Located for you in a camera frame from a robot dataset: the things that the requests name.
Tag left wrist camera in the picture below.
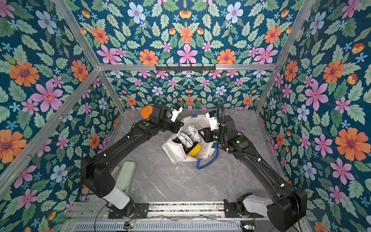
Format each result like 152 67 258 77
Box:
171 104 183 122

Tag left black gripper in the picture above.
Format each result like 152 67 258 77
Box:
156 116 186 134

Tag white canvas bag blue handles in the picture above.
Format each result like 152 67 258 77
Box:
161 111 219 170

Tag aluminium cage frame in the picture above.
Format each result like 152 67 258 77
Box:
1 1 302 214

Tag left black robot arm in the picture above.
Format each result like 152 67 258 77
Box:
81 104 184 213

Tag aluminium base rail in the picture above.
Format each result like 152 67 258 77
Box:
69 201 305 221

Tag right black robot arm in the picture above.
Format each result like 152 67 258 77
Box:
199 111 307 232

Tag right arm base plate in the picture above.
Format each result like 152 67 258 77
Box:
223 196 267 218

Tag yellow alarm clock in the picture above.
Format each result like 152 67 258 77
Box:
187 143 202 157

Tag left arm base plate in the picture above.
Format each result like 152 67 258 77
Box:
108 203 149 219

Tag orange plush toy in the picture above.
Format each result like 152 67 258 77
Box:
140 105 153 120

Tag white black twin-bell alarm clock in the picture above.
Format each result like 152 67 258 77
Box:
173 124 201 149

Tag white vented cable duct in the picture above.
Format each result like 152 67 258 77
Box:
71 221 242 232

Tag black hook rail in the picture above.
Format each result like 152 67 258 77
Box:
155 64 216 72

